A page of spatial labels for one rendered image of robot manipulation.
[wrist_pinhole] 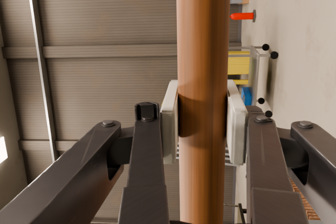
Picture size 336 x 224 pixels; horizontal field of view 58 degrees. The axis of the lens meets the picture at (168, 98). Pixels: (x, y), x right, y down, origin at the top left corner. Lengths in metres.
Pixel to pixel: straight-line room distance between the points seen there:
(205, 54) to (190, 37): 0.01
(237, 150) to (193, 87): 0.04
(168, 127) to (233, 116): 0.03
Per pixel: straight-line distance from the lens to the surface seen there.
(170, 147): 0.16
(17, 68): 9.33
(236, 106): 0.16
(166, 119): 0.15
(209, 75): 0.17
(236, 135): 0.16
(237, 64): 6.40
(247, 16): 6.23
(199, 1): 0.17
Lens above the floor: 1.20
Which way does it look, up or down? 5 degrees up
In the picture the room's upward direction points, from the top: 90 degrees counter-clockwise
